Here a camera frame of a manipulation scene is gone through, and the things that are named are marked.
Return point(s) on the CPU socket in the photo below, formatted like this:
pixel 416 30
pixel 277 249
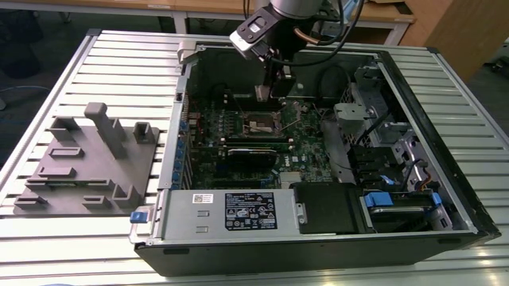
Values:
pixel 262 119

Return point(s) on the wooden cabinet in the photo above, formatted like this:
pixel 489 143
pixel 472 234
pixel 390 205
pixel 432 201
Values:
pixel 465 29

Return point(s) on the silver CPU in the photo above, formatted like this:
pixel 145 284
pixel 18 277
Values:
pixel 262 93

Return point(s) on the black office chair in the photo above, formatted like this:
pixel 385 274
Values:
pixel 20 47

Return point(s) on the black plastic bracket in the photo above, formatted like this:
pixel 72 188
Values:
pixel 369 164

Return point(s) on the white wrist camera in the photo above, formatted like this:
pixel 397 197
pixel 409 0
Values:
pixel 253 32

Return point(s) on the grey metal drive cage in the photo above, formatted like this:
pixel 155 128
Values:
pixel 354 116

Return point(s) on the graphics card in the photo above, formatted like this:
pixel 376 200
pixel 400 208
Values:
pixel 254 161

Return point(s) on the wooden desk white frame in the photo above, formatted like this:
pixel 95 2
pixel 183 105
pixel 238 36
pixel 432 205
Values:
pixel 385 19
pixel 99 3

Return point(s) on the hard disk in blue carrier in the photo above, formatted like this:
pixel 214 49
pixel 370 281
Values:
pixel 380 199

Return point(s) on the grey parts rack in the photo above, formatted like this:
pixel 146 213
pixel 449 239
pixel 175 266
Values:
pixel 99 167

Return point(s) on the silver power supply unit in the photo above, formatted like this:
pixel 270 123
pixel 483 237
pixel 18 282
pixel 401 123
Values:
pixel 183 214

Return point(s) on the silver finned heatsink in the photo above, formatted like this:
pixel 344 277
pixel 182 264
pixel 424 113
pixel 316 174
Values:
pixel 290 177

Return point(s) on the blue plastic latch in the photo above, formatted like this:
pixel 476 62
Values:
pixel 139 217

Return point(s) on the green motherboard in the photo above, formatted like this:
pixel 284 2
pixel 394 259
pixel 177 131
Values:
pixel 314 149

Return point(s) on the black PC case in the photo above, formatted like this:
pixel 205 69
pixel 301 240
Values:
pixel 278 256

